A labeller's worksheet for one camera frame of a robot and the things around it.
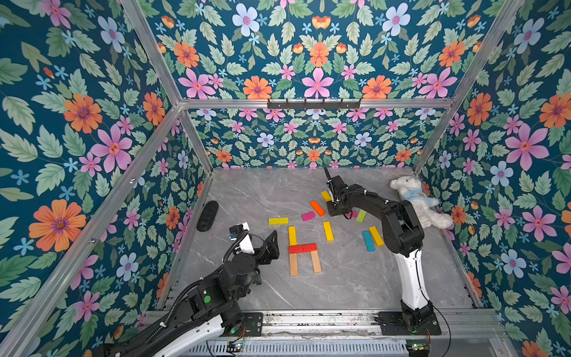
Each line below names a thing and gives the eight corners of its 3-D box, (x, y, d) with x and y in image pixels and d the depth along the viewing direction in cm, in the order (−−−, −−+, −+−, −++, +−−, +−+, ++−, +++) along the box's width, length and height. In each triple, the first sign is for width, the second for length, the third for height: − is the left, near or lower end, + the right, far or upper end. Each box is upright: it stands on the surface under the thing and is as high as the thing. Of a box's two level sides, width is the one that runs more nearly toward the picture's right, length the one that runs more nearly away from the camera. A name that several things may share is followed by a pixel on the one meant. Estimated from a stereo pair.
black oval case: (198, 232, 99) (195, 227, 96) (207, 205, 108) (204, 200, 105) (211, 232, 99) (208, 227, 96) (219, 205, 108) (217, 200, 105)
